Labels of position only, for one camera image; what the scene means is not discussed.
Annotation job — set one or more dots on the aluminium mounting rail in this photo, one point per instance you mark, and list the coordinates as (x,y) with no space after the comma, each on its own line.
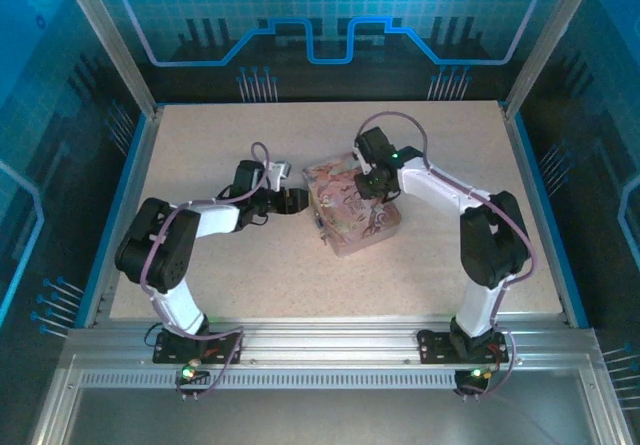
(330,345)

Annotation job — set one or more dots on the small LED circuit board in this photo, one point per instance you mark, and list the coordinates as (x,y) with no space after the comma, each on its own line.
(190,372)
(475,375)

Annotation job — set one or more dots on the blue printed side panel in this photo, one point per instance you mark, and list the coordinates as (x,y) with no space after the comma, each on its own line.
(40,115)
(600,115)

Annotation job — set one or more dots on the aluminium frame post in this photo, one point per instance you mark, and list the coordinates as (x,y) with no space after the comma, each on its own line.
(549,40)
(112,40)

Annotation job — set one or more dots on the blue printed backdrop panel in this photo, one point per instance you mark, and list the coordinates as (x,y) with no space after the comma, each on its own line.
(200,5)

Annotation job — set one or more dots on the grey metal sheet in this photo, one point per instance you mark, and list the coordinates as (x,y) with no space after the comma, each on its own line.
(325,420)

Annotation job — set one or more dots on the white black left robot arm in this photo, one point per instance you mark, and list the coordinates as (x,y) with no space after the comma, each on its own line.
(155,245)

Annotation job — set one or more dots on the small metal key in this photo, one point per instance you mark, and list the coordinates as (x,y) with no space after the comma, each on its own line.
(325,238)

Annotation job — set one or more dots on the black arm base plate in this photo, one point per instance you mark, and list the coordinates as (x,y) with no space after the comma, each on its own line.
(435,347)
(170,350)

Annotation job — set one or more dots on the small blue padlock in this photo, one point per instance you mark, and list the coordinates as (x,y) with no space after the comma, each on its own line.
(318,223)

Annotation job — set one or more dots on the table side rail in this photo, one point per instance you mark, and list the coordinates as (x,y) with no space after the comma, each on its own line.
(127,210)
(542,215)

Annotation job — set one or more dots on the decorated picture box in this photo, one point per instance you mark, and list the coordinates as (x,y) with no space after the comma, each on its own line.
(350,215)

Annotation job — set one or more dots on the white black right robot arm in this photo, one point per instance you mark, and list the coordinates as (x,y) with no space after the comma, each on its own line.
(492,245)

